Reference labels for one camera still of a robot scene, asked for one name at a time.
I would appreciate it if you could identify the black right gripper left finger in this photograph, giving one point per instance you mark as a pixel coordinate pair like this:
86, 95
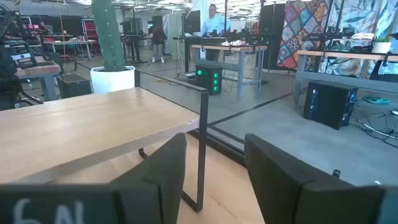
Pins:
155, 186

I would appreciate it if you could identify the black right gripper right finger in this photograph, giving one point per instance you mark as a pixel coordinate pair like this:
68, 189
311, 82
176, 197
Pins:
280, 186

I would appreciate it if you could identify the wooden shelf black metal legs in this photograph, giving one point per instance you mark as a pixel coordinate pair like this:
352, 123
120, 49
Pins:
77, 124

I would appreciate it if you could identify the computer tower blue lights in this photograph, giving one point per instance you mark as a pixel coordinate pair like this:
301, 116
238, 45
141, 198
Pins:
326, 104

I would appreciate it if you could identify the white hexagonal plant pot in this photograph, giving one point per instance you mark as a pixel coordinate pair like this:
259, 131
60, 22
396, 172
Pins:
112, 81

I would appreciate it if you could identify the computer tower green lights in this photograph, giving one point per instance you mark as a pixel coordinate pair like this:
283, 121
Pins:
208, 79

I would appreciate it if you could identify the wooden workbench grey legs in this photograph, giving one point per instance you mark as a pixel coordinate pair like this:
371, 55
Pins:
342, 76
230, 48
37, 70

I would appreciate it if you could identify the teal slide sandal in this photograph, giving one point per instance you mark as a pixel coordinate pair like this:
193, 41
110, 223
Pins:
376, 99

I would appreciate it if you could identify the black computer tower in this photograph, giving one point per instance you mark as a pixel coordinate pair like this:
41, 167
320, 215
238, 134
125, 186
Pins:
73, 85

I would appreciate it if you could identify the person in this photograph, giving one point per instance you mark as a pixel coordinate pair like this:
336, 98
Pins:
158, 39
214, 23

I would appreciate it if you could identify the colourful patchwork quilt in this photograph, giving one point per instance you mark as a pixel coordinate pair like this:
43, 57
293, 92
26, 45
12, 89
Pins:
298, 31

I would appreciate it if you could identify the green cactus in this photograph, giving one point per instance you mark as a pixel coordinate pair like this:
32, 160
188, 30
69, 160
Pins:
107, 34

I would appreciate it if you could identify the black flat monitor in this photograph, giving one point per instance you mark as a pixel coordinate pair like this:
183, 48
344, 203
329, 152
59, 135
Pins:
191, 21

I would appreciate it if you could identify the small plant white pot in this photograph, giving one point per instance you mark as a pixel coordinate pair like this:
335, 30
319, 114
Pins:
382, 46

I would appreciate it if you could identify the leaf print cloth backdrop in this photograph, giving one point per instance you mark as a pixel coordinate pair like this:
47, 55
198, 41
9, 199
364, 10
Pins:
357, 18

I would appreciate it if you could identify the black aluminium table frame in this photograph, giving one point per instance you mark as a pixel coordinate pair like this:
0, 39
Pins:
217, 146

